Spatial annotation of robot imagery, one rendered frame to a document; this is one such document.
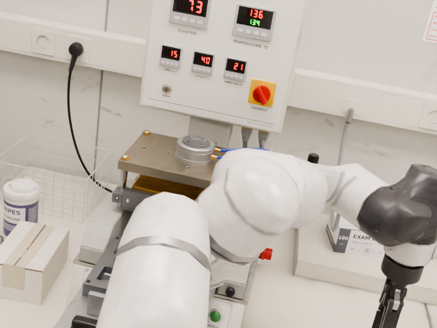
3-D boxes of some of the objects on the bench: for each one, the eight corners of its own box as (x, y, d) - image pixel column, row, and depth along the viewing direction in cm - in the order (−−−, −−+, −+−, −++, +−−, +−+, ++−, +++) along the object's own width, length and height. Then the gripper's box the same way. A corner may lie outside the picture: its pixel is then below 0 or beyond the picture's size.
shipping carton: (20, 250, 150) (21, 218, 146) (71, 261, 149) (73, 230, 145) (-18, 294, 133) (-18, 259, 129) (39, 307, 132) (41, 272, 128)
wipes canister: (12, 223, 160) (12, 172, 154) (43, 230, 159) (45, 179, 153) (-4, 240, 152) (-4, 187, 146) (29, 247, 151) (31, 194, 145)
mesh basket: (28, 171, 188) (29, 132, 183) (110, 189, 186) (113, 150, 181) (-9, 202, 168) (-9, 160, 163) (82, 223, 165) (86, 181, 160)
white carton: (324, 229, 174) (331, 206, 171) (402, 239, 176) (409, 217, 173) (333, 252, 163) (339, 228, 160) (415, 261, 165) (423, 239, 162)
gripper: (385, 227, 125) (359, 317, 134) (384, 280, 107) (353, 381, 116) (423, 237, 124) (393, 327, 133) (428, 292, 105) (393, 393, 114)
